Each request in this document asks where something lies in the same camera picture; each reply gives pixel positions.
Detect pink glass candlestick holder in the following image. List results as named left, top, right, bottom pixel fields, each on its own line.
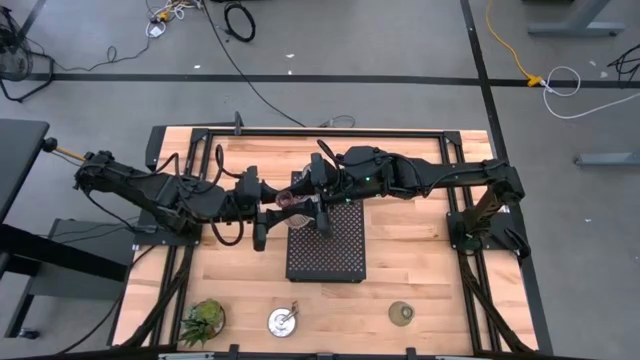
left=275, top=188, right=314, bottom=231

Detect black desk top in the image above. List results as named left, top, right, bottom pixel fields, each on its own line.
left=0, top=118, right=51, bottom=224

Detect coiled black cable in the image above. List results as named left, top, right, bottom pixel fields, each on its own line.
left=223, top=2, right=257, bottom=44

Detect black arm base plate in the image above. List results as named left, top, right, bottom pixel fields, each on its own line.
left=446, top=209, right=521, bottom=251
left=132, top=209, right=201, bottom=247

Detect tangled black cables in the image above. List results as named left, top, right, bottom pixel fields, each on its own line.
left=606, top=43, right=640, bottom=84

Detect grey desk foot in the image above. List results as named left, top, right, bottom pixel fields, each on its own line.
left=573, top=151, right=640, bottom=167
left=527, top=0, right=626, bottom=38

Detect white and yellow cable bundle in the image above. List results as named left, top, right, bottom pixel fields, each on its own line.
left=144, top=0, right=204, bottom=40

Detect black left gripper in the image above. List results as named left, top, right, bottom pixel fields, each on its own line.
left=232, top=166, right=295, bottom=252

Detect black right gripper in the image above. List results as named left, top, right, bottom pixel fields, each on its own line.
left=277, top=147, right=389, bottom=239

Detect black corner plate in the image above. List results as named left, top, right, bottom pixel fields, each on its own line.
left=144, top=124, right=169, bottom=174

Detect green artificial succulent plant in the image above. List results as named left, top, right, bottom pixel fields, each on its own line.
left=178, top=298, right=227, bottom=349

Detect black aluminium table frame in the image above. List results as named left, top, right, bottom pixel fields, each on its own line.
left=112, top=127, right=554, bottom=357

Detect long black floor cable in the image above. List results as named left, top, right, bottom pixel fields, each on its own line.
left=202, top=0, right=307, bottom=128

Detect green glass candlestick holder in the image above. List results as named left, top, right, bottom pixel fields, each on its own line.
left=388, top=300, right=416, bottom=328

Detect black desk beam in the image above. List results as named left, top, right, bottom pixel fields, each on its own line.
left=0, top=222, right=129, bottom=282

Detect black perforated metal riser shelf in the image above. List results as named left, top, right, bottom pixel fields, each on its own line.
left=285, top=170, right=367, bottom=284

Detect yellow rod with black knob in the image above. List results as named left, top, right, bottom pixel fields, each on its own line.
left=41, top=137, right=87, bottom=162

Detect yellow extension cable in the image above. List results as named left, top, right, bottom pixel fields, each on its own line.
left=485, top=0, right=544, bottom=89

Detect black desk leg with caster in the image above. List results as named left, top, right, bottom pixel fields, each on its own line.
left=3, top=292, right=41, bottom=341

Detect thin black floor cable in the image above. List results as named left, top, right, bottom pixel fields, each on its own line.
left=52, top=37, right=151, bottom=73

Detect grey cable loop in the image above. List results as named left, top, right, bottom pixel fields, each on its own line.
left=318, top=114, right=357, bottom=129

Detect black floor fan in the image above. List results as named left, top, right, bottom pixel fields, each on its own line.
left=0, top=5, right=56, bottom=104

